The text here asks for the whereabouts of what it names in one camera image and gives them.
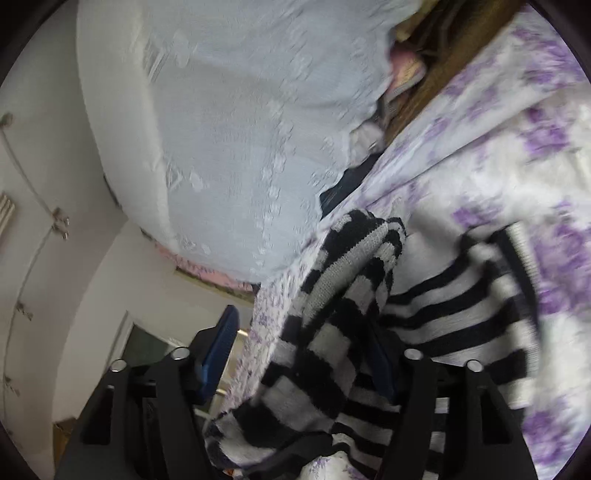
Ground black white striped knit sweater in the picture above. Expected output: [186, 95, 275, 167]
[205, 210, 540, 479]

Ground dark glass window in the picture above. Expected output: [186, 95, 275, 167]
[120, 325, 174, 367]

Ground pink folded quilt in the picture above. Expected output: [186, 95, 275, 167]
[154, 241, 259, 293]

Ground purple floral white bedspread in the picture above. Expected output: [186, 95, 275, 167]
[221, 8, 590, 479]

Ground white lace cover cloth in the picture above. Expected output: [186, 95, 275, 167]
[76, 1, 420, 283]

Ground wall cable with clips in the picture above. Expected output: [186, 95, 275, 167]
[0, 112, 71, 416]

